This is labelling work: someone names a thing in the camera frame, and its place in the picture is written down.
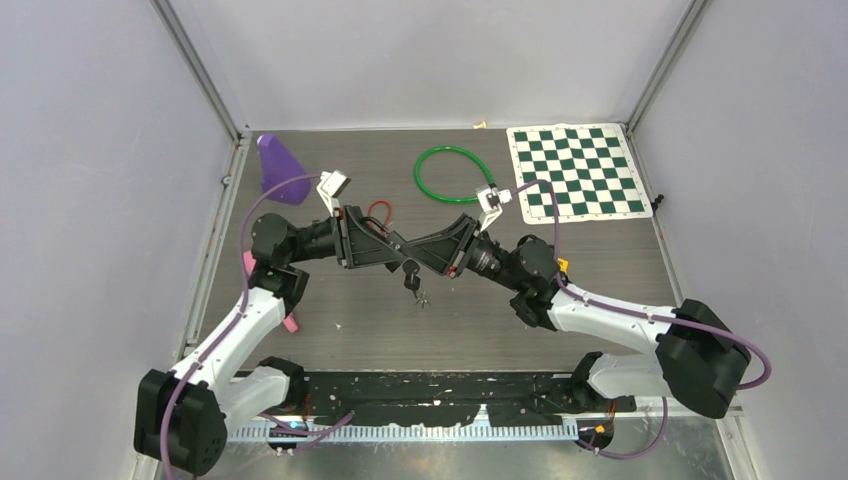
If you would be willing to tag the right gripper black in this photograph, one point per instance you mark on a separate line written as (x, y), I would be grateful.
(450, 250)

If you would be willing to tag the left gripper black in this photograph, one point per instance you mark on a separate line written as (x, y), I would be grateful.
(357, 244)

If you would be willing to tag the black Kaijing padlock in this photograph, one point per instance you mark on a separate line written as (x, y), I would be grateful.
(388, 253)

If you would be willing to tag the red cable padlock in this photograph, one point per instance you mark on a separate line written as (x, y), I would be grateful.
(381, 210)

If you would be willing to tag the small silver keys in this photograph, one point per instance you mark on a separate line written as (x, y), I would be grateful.
(422, 301)

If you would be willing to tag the green cable lock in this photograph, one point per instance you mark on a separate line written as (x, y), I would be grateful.
(461, 165)

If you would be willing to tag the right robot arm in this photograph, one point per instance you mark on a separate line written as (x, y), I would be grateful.
(685, 352)

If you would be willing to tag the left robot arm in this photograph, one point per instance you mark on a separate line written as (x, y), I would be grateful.
(272, 291)

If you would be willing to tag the pink marker pen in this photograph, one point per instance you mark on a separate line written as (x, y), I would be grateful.
(289, 321)

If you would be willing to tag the purple plastic cone block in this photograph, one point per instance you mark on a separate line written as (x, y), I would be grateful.
(283, 178)

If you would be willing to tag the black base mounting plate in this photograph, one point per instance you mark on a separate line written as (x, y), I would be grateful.
(447, 399)

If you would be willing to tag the green white chessboard mat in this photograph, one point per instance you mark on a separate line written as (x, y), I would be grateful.
(590, 169)

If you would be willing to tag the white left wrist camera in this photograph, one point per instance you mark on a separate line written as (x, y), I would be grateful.
(330, 186)

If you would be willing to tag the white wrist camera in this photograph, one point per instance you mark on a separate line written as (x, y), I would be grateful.
(491, 200)
(330, 186)

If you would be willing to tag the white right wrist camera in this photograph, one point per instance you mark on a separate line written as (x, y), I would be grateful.
(491, 200)

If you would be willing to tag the aluminium frame rail front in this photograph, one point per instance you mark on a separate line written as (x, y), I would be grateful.
(200, 414)

